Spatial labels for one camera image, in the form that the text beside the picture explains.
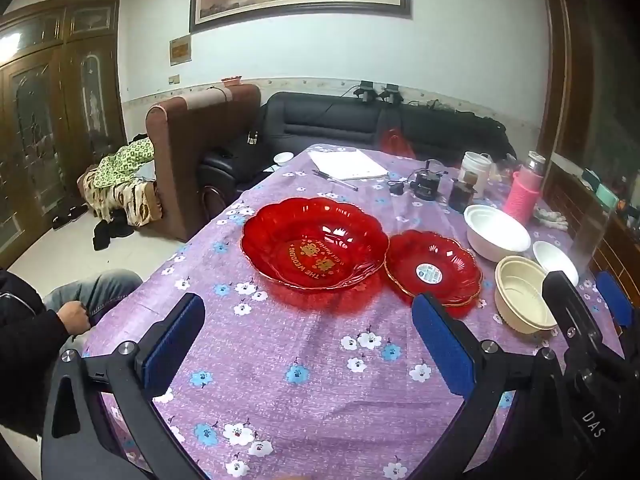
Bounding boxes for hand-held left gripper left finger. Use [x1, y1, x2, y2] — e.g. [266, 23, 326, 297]
[42, 291, 213, 480]

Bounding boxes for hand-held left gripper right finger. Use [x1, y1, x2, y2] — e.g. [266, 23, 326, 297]
[411, 292, 601, 480]

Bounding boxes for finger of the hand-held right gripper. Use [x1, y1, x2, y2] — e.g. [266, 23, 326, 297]
[595, 271, 635, 332]
[541, 270, 640, 463]

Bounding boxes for beige plastic bowl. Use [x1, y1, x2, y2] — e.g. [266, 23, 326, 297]
[494, 255, 560, 335]

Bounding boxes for small red plastic plate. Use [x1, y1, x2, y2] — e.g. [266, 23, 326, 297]
[384, 230, 483, 308]

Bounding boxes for large white bowl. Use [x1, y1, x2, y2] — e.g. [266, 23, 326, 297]
[463, 204, 532, 263]

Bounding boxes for large red plastic plate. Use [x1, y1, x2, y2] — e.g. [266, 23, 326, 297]
[241, 197, 391, 291]

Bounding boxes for small white bowl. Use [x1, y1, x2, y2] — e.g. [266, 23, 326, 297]
[532, 241, 580, 287]

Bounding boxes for white crumpled cloth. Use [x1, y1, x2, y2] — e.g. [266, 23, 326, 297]
[532, 205, 568, 231]

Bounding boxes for wooden cabinet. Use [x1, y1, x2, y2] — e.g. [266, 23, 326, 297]
[542, 150, 640, 311]

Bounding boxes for pink ribbed cup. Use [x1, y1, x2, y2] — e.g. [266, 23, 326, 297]
[502, 151, 547, 226]

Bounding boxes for black clothes pile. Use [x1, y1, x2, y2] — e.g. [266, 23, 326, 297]
[92, 210, 135, 252]

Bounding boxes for purple floral tablecloth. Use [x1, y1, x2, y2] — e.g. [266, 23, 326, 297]
[82, 144, 626, 480]

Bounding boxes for brown leaf print blanket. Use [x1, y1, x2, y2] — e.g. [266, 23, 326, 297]
[77, 165, 163, 226]

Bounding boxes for dark glass jar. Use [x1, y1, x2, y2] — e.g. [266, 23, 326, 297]
[448, 170, 482, 213]

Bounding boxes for dark chair backrest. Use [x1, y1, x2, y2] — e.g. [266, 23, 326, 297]
[200, 184, 241, 226]

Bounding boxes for black round device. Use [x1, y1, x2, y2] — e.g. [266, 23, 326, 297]
[410, 160, 448, 201]

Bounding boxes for black slippers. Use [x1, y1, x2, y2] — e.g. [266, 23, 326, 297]
[52, 205, 88, 231]

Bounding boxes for white plastic tub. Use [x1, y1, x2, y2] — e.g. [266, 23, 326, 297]
[460, 151, 493, 196]

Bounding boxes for brown armchair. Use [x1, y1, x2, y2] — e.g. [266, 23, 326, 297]
[145, 82, 262, 241]

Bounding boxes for green patterned blanket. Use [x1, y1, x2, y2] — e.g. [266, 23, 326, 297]
[95, 137, 155, 188]

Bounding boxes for pen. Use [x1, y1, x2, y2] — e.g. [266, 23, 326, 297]
[312, 169, 360, 192]

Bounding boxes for white notebook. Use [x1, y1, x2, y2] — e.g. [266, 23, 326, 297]
[307, 149, 390, 182]

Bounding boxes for red plastic bag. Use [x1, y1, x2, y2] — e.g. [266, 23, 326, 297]
[378, 127, 416, 160]

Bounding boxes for black leather sofa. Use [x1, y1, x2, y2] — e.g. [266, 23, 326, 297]
[201, 91, 517, 196]

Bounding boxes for wooden wardrobe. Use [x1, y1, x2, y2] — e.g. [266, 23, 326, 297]
[0, 0, 128, 268]

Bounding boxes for small framed picture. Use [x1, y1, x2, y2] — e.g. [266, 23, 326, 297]
[169, 34, 193, 67]

